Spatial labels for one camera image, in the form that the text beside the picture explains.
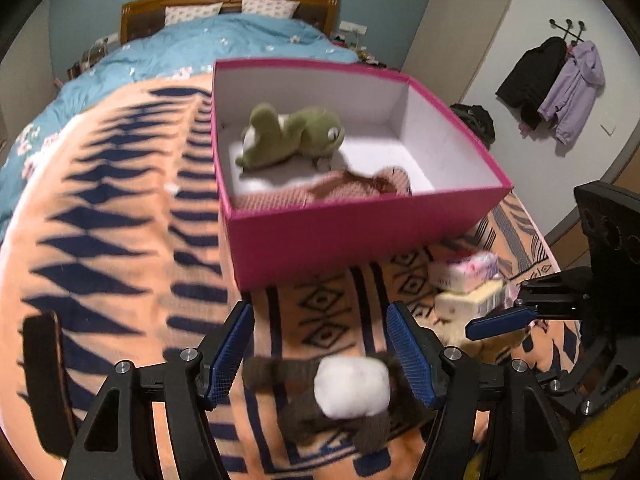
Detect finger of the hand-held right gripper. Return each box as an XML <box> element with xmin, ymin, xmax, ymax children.
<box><xmin>546</xmin><ymin>331</ymin><xmax>623</xmax><ymax>418</ymax></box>
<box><xmin>464</xmin><ymin>266</ymin><xmax>597</xmax><ymax>342</ymax></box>

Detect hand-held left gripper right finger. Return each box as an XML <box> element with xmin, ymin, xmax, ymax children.
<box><xmin>386</xmin><ymin>301</ymin><xmax>583</xmax><ymax>480</ymax></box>

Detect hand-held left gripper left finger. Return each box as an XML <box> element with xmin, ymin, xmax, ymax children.
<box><xmin>62</xmin><ymin>302</ymin><xmax>256</xmax><ymax>480</ymax></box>

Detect floral tissue packet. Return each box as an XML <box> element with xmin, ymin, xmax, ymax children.
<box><xmin>429</xmin><ymin>251</ymin><xmax>500</xmax><ymax>295</ymax></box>

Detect grey-brown plush toy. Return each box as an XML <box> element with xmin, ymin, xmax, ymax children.
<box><xmin>242</xmin><ymin>352</ymin><xmax>416</xmax><ymax>453</ymax></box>

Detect pink cardboard box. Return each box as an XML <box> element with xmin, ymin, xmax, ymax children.
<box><xmin>210</xmin><ymin>58</ymin><xmax>515</xmax><ymax>292</ymax></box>

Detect yellow tissue packet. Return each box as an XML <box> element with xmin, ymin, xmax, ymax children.
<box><xmin>434</xmin><ymin>280</ymin><xmax>506</xmax><ymax>321</ymax></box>

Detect yellow cloth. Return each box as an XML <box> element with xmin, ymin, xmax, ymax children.
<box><xmin>570</xmin><ymin>407</ymin><xmax>640</xmax><ymax>480</ymax></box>

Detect purple jacket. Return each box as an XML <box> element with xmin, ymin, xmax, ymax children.
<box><xmin>537</xmin><ymin>40</ymin><xmax>606</xmax><ymax>146</ymax></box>

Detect pink knitted plush toy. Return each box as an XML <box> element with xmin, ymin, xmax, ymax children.
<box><xmin>234</xmin><ymin>166</ymin><xmax>413</xmax><ymax>209</ymax></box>

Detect orange patterned blanket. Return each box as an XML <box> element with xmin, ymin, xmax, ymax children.
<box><xmin>0</xmin><ymin>72</ymin><xmax>583</xmax><ymax>480</ymax></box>

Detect black jacket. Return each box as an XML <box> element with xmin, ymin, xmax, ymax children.
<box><xmin>496</xmin><ymin>36</ymin><xmax>568</xmax><ymax>131</ymax></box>

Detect black bag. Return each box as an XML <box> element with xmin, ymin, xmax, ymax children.
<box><xmin>450</xmin><ymin>103</ymin><xmax>497</xmax><ymax>151</ymax></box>

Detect dark flat object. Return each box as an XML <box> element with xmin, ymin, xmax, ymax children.
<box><xmin>22</xmin><ymin>310</ymin><xmax>76</xmax><ymax>456</ymax></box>

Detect green frog plush toy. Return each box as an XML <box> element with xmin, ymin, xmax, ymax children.
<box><xmin>235</xmin><ymin>104</ymin><xmax>347</xmax><ymax>170</ymax></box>

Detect nightstand clutter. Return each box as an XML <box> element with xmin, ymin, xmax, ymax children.
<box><xmin>335</xmin><ymin>34</ymin><xmax>383</xmax><ymax>67</ymax></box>

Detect wooden bed with blue duvet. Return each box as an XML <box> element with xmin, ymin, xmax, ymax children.
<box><xmin>0</xmin><ymin>12</ymin><xmax>361</xmax><ymax>241</ymax></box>

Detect bedside shelf clutter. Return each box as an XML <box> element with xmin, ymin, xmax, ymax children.
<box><xmin>67</xmin><ymin>40</ymin><xmax>111</xmax><ymax>81</ymax></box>

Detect white dotted pillow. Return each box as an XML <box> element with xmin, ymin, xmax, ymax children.
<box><xmin>164</xmin><ymin>2</ymin><xmax>223</xmax><ymax>26</ymax></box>
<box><xmin>241</xmin><ymin>0</ymin><xmax>301</xmax><ymax>21</ymax></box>

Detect black wall coat hooks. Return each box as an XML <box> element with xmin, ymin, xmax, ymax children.
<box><xmin>549</xmin><ymin>18</ymin><xmax>587</xmax><ymax>43</ymax></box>

